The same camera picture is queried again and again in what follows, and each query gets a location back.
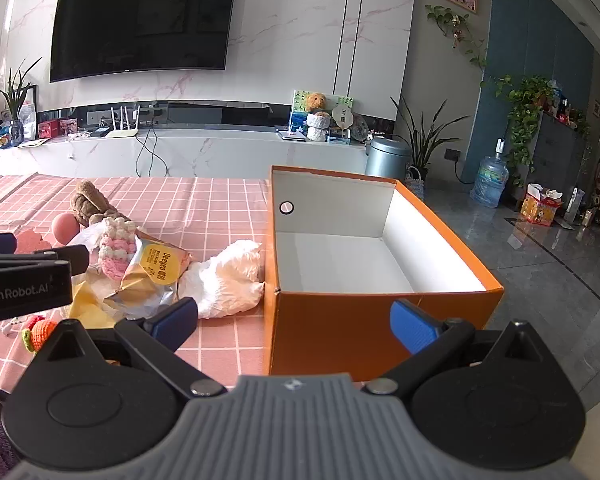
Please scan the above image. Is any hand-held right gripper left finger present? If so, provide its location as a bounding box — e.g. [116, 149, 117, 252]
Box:
[36, 297, 229, 400]

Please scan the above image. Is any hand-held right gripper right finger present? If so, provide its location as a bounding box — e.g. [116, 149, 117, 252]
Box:
[362, 298, 549, 397]

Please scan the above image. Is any red felt piece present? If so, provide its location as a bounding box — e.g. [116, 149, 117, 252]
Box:
[14, 227, 54, 254]

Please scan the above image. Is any pink white knitted scarf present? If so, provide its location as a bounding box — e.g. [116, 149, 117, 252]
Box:
[95, 216, 139, 281]

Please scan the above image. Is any brown fluffy garment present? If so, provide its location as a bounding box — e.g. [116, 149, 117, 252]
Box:
[70, 179, 132, 229]

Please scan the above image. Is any yellow cloth with print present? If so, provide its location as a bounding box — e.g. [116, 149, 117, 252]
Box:
[69, 232, 194, 334]

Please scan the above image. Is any white cloth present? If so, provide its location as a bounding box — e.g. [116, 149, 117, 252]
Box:
[177, 239, 267, 320]

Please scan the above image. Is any orange cardboard box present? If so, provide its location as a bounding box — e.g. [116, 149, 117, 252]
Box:
[263, 164, 504, 384]

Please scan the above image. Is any pink ball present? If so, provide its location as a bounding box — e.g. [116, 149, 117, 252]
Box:
[51, 213, 80, 244]

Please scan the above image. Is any orange crochet carrot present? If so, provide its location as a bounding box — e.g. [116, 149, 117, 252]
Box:
[20, 314, 62, 354]

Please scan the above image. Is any pink checked tablecloth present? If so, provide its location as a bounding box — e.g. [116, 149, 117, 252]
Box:
[0, 172, 281, 397]

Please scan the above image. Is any white router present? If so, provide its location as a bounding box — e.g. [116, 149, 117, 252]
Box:
[104, 104, 141, 140]

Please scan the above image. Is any green plant in blue vase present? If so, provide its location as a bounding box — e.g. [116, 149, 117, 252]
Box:
[0, 57, 44, 148]

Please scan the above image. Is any woven basket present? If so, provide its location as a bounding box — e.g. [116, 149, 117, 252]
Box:
[404, 165, 426, 201]

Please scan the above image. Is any blue water bottle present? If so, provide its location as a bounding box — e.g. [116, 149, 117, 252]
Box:
[470, 139, 510, 209]

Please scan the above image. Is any grey metal trash can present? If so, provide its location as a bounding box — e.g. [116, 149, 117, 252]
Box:
[364, 137, 412, 179]

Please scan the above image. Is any orange tissue box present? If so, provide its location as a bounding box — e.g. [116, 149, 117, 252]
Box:
[519, 183, 564, 226]

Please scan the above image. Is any white marble TV cabinet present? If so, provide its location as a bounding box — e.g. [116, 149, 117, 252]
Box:
[0, 127, 382, 182]

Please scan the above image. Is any long-leaf potted plant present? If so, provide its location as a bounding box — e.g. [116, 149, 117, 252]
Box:
[390, 94, 472, 182]

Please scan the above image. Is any grey decorative plate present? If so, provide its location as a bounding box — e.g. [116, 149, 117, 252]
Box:
[350, 113, 370, 142]

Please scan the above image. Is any teddy bear in pot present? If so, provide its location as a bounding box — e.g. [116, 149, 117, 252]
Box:
[305, 111, 331, 143]

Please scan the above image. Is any round paper fan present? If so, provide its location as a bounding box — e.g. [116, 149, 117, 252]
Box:
[329, 103, 354, 137]

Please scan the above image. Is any grey cabinet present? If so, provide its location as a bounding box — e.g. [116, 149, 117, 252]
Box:
[529, 109, 589, 207]

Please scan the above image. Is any landscape painting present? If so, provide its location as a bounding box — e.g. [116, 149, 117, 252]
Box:
[289, 89, 356, 134]

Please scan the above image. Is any pothos plant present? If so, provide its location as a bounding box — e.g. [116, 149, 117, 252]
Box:
[482, 74, 557, 189]

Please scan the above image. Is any black flat television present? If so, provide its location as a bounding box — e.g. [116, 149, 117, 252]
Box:
[49, 0, 241, 84]

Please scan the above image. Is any hanging vine plant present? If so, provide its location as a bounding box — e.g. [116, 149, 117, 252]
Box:
[424, 3, 489, 69]

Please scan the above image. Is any black cable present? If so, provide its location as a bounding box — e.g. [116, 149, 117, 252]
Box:
[134, 124, 159, 178]

